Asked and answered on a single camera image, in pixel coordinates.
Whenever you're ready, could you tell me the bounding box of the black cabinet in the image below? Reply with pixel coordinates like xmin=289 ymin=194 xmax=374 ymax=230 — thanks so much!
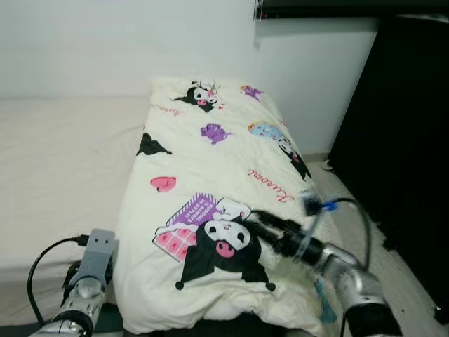
xmin=328 ymin=13 xmax=449 ymax=311

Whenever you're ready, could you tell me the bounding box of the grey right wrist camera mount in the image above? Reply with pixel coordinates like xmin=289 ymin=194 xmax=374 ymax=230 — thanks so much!
xmin=297 ymin=188 xmax=332 ymax=262

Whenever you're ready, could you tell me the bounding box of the cream sheeted mattress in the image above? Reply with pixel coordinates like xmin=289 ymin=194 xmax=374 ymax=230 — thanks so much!
xmin=0 ymin=95 xmax=152 ymax=311

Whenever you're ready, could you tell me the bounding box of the cream cartoon print duvet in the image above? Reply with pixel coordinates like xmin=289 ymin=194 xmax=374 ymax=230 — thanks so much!
xmin=112 ymin=76 xmax=353 ymax=336

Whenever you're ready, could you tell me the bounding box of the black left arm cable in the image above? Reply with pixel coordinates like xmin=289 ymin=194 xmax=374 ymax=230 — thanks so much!
xmin=27 ymin=235 xmax=91 ymax=325

